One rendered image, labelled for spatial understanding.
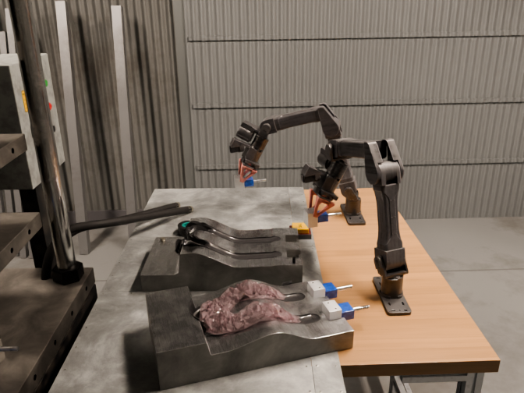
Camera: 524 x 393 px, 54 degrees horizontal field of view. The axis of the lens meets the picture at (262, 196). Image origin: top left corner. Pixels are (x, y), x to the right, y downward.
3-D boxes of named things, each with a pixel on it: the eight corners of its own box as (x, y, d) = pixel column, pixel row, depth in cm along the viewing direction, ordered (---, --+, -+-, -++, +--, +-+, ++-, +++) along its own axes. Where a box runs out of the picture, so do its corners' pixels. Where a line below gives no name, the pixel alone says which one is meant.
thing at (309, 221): (338, 217, 184) (338, 203, 182) (343, 223, 180) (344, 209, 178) (303, 222, 182) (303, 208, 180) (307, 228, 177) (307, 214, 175)
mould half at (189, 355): (314, 295, 157) (315, 263, 153) (352, 347, 134) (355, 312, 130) (149, 326, 144) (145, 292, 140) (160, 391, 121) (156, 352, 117)
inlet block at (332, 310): (364, 309, 145) (365, 293, 143) (373, 320, 141) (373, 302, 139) (321, 318, 142) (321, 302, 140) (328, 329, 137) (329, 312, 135)
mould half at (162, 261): (296, 249, 184) (297, 215, 179) (302, 289, 160) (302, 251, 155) (157, 252, 184) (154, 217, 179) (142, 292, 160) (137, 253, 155)
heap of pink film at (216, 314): (282, 291, 149) (282, 267, 146) (305, 327, 133) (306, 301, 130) (193, 307, 142) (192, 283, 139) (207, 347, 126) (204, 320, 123)
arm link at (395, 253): (375, 268, 156) (368, 161, 151) (394, 263, 159) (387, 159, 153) (387, 273, 151) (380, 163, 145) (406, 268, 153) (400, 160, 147)
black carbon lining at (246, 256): (280, 241, 176) (280, 215, 173) (282, 264, 161) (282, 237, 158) (178, 242, 176) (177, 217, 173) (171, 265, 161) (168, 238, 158)
